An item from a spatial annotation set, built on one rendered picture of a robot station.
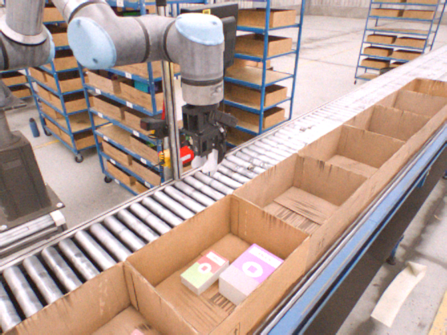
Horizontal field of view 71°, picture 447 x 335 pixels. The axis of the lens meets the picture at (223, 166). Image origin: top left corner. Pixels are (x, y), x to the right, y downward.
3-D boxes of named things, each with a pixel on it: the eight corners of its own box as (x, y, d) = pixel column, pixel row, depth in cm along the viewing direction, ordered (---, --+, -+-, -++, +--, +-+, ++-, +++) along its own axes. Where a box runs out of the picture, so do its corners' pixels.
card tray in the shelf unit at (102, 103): (94, 108, 257) (91, 96, 252) (126, 99, 276) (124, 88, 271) (121, 120, 234) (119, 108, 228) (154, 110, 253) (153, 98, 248)
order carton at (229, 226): (230, 231, 110) (231, 191, 102) (303, 278, 93) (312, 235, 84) (132, 303, 86) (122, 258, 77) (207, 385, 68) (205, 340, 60)
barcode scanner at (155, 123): (139, 138, 149) (138, 117, 144) (159, 133, 157) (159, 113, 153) (147, 142, 145) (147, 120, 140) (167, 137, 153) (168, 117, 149)
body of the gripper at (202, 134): (179, 150, 75) (174, 102, 69) (203, 137, 81) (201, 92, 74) (202, 161, 71) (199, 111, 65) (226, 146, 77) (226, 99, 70)
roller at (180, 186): (179, 185, 167) (179, 177, 165) (256, 232, 136) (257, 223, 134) (172, 189, 164) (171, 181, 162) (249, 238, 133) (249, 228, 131)
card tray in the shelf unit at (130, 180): (107, 169, 290) (105, 159, 284) (136, 158, 308) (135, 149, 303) (130, 187, 265) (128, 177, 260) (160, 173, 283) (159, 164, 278)
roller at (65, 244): (70, 242, 131) (67, 233, 128) (141, 323, 100) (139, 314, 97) (58, 248, 128) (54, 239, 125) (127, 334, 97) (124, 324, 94)
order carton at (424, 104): (391, 113, 208) (398, 88, 199) (442, 125, 190) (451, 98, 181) (366, 131, 183) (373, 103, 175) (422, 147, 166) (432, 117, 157)
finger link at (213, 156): (197, 183, 80) (195, 152, 74) (213, 173, 83) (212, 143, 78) (207, 188, 78) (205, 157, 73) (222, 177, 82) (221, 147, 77)
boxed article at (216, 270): (181, 283, 91) (180, 274, 89) (211, 257, 99) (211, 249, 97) (198, 297, 87) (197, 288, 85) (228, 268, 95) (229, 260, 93)
